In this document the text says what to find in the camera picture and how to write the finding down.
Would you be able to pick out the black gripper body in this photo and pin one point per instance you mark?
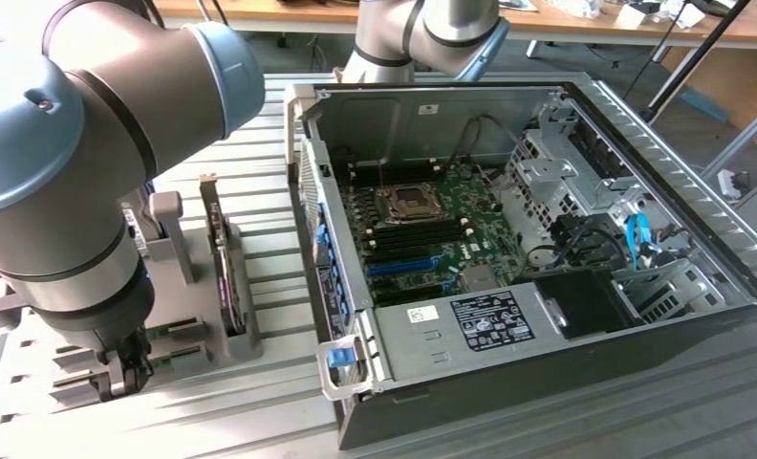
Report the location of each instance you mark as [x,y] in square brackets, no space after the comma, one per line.
[91,330]

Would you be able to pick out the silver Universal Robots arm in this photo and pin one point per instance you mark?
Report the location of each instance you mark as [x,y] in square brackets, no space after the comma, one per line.
[66,158]

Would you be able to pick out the green RAM stick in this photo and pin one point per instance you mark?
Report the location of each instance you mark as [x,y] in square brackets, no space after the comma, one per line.
[174,359]

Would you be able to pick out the black RAM slot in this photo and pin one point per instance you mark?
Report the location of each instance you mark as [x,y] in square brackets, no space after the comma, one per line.
[420,235]
[396,171]

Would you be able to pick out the grey parts rack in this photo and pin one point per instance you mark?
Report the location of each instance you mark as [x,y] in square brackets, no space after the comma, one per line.
[181,248]

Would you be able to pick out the graphics card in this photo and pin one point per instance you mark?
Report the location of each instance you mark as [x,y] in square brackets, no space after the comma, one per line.
[225,268]

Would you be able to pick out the black expansion slot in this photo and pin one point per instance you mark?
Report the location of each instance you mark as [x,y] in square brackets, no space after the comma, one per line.
[410,294]

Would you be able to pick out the blue expansion slot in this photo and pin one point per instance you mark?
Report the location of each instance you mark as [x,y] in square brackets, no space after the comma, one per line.
[401,267]

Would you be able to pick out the grey power supply unit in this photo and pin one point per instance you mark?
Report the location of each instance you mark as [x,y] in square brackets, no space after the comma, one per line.
[454,334]

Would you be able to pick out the CPU socket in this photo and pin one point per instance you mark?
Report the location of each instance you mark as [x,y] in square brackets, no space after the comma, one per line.
[412,203]

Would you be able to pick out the black open PC case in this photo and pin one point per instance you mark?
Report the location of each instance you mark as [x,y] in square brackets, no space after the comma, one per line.
[480,411]

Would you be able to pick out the green motherboard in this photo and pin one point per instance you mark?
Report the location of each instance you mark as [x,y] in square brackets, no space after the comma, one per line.
[474,229]

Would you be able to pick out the silver disk bay cage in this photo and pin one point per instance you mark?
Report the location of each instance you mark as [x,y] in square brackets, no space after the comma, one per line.
[550,186]

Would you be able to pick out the white power strip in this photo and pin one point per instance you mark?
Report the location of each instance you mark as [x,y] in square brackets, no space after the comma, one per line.
[733,184]

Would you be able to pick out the white small box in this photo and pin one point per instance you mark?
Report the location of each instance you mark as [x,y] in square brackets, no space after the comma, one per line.
[629,16]

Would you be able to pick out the black stand pole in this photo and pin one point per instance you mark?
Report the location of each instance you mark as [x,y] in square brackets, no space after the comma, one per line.
[697,52]

